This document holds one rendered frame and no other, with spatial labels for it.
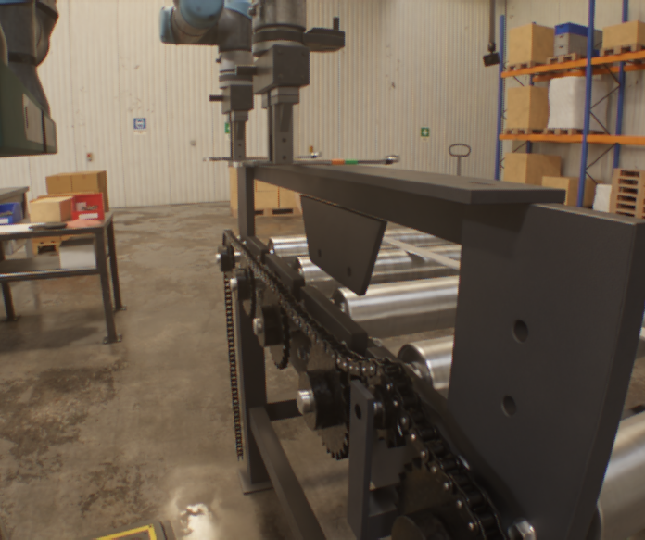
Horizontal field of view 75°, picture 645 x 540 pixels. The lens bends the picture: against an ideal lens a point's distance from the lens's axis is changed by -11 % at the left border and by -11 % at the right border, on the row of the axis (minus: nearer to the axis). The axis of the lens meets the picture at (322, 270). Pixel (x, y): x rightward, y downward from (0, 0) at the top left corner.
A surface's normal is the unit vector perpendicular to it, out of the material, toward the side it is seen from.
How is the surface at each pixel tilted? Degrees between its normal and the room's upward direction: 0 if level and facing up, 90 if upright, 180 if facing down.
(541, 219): 90
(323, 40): 90
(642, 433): 3
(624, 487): 48
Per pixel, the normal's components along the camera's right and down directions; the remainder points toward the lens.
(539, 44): 0.33, 0.24
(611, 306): -0.94, 0.08
